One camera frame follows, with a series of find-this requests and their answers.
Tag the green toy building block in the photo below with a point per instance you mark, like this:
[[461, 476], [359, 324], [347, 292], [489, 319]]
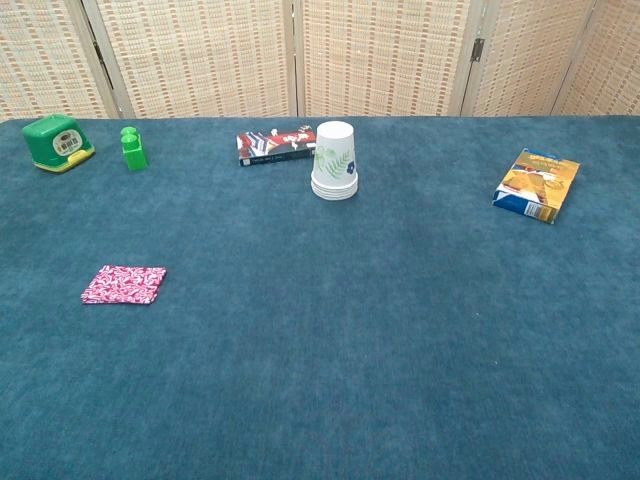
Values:
[[134, 155]]

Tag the black screen hinge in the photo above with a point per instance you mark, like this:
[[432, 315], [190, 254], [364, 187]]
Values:
[[477, 50], [100, 56]]

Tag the black red white book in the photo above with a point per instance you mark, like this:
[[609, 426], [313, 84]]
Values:
[[270, 142]]

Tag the green box with yellow base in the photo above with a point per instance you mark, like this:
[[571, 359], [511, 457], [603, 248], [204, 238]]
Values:
[[50, 145]]

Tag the stacked white paper cups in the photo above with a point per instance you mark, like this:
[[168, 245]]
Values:
[[334, 160]]

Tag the woven bamboo screen panel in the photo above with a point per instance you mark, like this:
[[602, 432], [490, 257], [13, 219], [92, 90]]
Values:
[[200, 55], [525, 55], [380, 55], [35, 55], [615, 70]]

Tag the yellow blue snack box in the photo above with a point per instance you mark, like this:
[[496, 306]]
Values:
[[535, 185]]

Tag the blue felt table cover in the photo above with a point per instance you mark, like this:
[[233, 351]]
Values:
[[350, 325]]

